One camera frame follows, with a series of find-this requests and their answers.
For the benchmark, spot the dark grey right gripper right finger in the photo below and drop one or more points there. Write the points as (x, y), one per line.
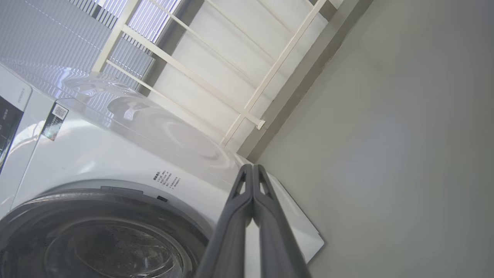
(276, 239)

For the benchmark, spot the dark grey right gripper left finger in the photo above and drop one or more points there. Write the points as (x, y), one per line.
(231, 231)

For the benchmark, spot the dark round glass washer door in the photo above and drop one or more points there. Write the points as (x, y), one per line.
(38, 216)

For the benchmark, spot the white front-load washing machine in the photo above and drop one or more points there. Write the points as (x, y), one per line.
(115, 154)

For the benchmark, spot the white metal railing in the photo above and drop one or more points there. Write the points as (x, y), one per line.
(185, 71)

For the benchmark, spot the QR code sticker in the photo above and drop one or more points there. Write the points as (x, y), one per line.
(56, 119)

